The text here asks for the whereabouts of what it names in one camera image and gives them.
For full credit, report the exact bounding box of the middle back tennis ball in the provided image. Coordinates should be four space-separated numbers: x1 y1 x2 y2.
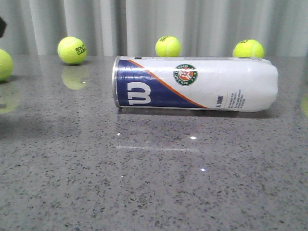
155 36 181 57

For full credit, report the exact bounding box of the Wilson 3 tennis ball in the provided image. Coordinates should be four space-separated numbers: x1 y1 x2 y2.
0 49 13 82

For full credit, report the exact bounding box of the dark object at left edge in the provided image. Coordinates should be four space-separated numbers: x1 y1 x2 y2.
0 17 7 38

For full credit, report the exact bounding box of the grey pleated curtain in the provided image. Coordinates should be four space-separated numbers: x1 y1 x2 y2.
0 0 308 57

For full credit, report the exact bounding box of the right back tennis ball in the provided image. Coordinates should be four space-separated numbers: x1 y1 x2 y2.
233 39 265 58

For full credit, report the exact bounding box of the Roland Garros tennis ball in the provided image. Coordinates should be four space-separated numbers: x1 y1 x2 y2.
57 37 87 64

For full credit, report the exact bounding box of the white blue tennis ball can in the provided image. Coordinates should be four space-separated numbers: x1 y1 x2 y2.
112 56 278 112

